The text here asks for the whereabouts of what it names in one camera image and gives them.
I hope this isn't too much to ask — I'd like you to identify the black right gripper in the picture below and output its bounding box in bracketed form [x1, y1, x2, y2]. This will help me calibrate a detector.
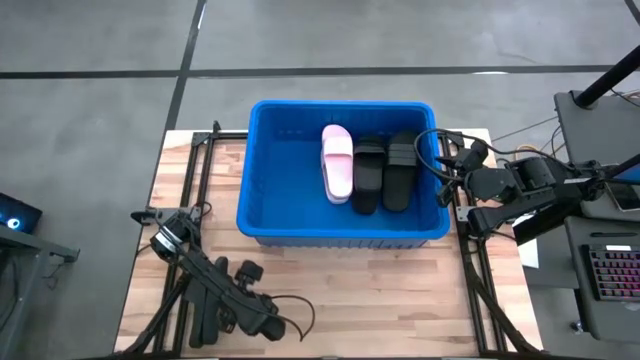
[437, 155, 519, 207]

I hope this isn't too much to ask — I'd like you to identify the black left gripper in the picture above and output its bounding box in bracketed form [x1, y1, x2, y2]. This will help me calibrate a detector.
[216, 294, 287, 343]

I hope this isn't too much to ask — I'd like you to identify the pink rubber slide sandal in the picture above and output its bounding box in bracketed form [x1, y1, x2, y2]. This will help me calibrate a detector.
[321, 164, 337, 205]
[322, 124, 355, 204]

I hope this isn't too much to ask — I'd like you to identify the blue plastic bin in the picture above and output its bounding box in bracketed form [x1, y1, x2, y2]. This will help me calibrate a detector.
[235, 99, 452, 250]

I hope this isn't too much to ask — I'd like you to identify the black slanted bar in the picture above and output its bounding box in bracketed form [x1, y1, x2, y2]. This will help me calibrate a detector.
[513, 154, 640, 246]

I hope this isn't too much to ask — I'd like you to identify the white paper sheet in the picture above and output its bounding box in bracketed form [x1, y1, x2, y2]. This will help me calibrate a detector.
[518, 238, 541, 270]

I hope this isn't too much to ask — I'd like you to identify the grey desk with pole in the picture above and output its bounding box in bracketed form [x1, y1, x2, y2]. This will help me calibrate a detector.
[553, 89, 640, 224]

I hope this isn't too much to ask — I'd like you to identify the tablet with dark screen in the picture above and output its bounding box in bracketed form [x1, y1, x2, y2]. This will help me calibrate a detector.
[604, 178, 640, 212]

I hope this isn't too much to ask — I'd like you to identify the black pole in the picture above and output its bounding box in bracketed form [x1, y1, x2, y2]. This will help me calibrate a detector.
[573, 44, 640, 109]

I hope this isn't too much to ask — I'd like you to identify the backlit keyboard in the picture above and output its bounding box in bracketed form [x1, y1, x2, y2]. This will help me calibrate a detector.
[581, 243, 640, 302]

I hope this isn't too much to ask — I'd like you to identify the grey desk with keyboard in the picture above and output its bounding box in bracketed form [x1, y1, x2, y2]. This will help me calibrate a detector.
[564, 215, 640, 345]

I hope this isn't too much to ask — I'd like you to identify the grey side cart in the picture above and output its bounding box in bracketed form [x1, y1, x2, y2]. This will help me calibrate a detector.
[0, 224, 81, 360]

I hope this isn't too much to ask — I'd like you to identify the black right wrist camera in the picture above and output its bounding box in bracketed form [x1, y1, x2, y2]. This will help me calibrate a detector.
[465, 141, 490, 172]

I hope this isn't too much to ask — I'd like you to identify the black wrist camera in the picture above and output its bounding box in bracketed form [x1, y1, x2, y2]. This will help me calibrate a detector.
[233, 259, 265, 290]
[465, 141, 490, 172]

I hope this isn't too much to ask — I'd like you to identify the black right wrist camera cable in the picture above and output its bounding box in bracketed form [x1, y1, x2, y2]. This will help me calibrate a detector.
[413, 128, 566, 184]

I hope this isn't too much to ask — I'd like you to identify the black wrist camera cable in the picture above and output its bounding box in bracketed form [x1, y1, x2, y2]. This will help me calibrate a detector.
[269, 293, 317, 343]
[413, 128, 566, 184]

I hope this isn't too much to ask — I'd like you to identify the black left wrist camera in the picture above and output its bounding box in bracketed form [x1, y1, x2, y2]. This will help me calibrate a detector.
[233, 259, 265, 290]

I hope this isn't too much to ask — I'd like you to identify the black left wrist camera cable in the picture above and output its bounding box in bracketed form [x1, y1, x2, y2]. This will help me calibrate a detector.
[269, 293, 317, 343]

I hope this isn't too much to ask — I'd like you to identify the black aluminium frame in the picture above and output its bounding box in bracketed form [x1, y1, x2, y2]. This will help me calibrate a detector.
[119, 121, 544, 359]

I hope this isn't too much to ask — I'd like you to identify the dark screen with glowing ring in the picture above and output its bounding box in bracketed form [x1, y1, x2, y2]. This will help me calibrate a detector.
[0, 192, 44, 235]

